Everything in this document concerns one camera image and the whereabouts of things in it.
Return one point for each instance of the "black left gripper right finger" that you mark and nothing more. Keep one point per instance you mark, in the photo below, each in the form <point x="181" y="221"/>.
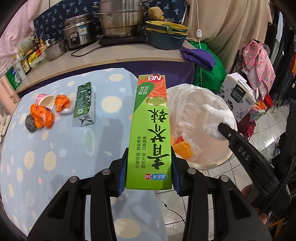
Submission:
<point x="191" y="183"/>

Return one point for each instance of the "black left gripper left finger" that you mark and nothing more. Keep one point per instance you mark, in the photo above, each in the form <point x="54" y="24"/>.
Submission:
<point x="109" y="182"/>

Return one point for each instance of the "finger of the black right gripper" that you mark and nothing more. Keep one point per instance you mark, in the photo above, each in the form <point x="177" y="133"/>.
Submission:
<point x="258" y="168"/>

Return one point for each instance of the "green wasabi box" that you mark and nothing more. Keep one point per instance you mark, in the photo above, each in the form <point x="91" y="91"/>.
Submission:
<point x="149" y="152"/>

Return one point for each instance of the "red plastic bag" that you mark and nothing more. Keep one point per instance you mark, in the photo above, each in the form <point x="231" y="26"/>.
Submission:
<point x="179" y="139"/>

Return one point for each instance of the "white foam fruit net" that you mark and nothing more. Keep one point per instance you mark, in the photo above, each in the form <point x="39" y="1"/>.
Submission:
<point x="224" y="116"/>

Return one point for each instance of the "green milk carton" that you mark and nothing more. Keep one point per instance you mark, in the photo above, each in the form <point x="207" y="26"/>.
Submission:
<point x="84" y="111"/>

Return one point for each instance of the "clear plastic bag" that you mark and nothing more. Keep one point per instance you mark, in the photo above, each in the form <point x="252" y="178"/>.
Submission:
<point x="70" y="109"/>

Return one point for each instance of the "orange plastic bag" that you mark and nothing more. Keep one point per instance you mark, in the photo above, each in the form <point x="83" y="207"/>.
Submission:
<point x="43" y="117"/>

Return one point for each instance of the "pink paper cup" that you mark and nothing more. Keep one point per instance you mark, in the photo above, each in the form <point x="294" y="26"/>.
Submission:
<point x="45" y="100"/>

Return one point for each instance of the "orange foam fruit net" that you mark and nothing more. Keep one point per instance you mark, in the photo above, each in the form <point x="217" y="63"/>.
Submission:
<point x="183" y="149"/>

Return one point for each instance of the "white lined trash bin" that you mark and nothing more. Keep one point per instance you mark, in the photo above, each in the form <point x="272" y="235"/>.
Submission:
<point x="187" y="117"/>

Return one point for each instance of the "light blue dotted tablecloth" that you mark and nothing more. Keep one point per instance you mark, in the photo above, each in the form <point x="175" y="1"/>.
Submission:
<point x="46" y="175"/>

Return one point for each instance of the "white milk carton box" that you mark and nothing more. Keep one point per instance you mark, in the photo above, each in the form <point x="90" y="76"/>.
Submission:
<point x="239" y="96"/>

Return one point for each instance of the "steel wool scrubber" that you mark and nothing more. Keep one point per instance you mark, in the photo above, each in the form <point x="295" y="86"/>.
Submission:
<point x="30" y="123"/>

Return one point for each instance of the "purple counter skirt cloth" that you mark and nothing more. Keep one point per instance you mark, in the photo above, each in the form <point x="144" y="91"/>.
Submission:
<point x="175" y="72"/>

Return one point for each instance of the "pink floral garment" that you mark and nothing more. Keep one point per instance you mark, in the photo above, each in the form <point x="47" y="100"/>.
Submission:
<point x="258" y="68"/>

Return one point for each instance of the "pink electric kettle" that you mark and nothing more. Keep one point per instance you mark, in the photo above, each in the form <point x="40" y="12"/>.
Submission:
<point x="8" y="96"/>

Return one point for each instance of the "green tin can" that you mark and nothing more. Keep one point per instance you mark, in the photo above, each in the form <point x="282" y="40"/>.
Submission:
<point x="13" y="77"/>

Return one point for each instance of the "clear glass food container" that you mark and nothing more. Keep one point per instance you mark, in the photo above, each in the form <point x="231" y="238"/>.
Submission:
<point x="37" y="63"/>

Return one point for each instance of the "small steel lidded pot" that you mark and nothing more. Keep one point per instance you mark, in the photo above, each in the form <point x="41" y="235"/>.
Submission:
<point x="55" y="50"/>

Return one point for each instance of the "black induction cooktop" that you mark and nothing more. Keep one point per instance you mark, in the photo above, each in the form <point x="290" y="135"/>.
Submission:
<point x="105" y="41"/>

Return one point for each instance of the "dark soy sauce bottle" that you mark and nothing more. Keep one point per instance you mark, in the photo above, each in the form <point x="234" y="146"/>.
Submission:
<point x="25" y="65"/>

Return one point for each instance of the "white bottle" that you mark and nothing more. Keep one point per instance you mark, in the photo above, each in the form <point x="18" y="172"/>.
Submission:
<point x="19" y="68"/>

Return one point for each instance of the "stacked teal yellow basins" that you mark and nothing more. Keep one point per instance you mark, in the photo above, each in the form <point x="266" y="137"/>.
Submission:
<point x="165" y="35"/>

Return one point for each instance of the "steel rice cooker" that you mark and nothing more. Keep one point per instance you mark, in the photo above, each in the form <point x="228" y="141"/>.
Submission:
<point x="80" y="30"/>

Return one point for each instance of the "beige curtain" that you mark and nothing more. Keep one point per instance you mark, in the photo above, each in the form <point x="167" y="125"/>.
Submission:
<point x="227" y="26"/>

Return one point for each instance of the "white seasoning box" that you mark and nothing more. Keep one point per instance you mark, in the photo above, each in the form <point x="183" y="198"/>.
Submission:
<point x="25" y="45"/>

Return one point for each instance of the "large steel steamer pot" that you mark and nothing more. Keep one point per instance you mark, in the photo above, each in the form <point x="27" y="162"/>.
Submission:
<point x="120" y="18"/>

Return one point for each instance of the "navy patterned backsplash cloth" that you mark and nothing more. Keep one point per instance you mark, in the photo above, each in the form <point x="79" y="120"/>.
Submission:
<point x="49" y="24"/>

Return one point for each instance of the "brown loofah sponge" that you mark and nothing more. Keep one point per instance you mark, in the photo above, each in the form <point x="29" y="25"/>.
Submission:
<point x="155" y="12"/>

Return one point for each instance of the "pink curtain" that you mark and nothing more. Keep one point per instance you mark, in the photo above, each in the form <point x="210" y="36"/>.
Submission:
<point x="20" y="27"/>

